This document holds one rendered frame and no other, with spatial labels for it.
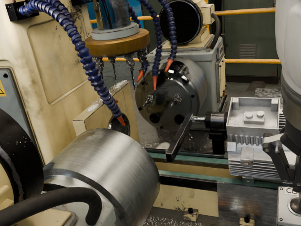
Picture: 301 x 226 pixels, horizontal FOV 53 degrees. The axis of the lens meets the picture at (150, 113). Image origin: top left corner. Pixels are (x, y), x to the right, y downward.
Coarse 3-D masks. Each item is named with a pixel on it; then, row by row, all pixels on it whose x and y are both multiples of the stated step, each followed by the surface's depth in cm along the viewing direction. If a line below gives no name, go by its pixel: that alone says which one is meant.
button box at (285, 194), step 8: (280, 192) 56; (288, 192) 56; (296, 192) 55; (280, 200) 55; (288, 200) 55; (280, 208) 54; (288, 208) 54; (280, 216) 54; (288, 216) 53; (296, 216) 53; (280, 224) 54; (288, 224) 53; (296, 224) 52
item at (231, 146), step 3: (228, 141) 78; (234, 141) 78; (228, 144) 77; (231, 144) 77; (234, 144) 76; (228, 147) 77; (231, 147) 77; (234, 147) 77; (228, 150) 77; (231, 150) 77; (234, 150) 77; (231, 174) 86
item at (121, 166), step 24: (72, 144) 66; (96, 144) 64; (120, 144) 65; (48, 168) 59; (72, 168) 57; (96, 168) 58; (120, 168) 60; (144, 168) 65; (96, 192) 55; (120, 192) 57; (144, 192) 63; (120, 216) 56; (144, 216) 63
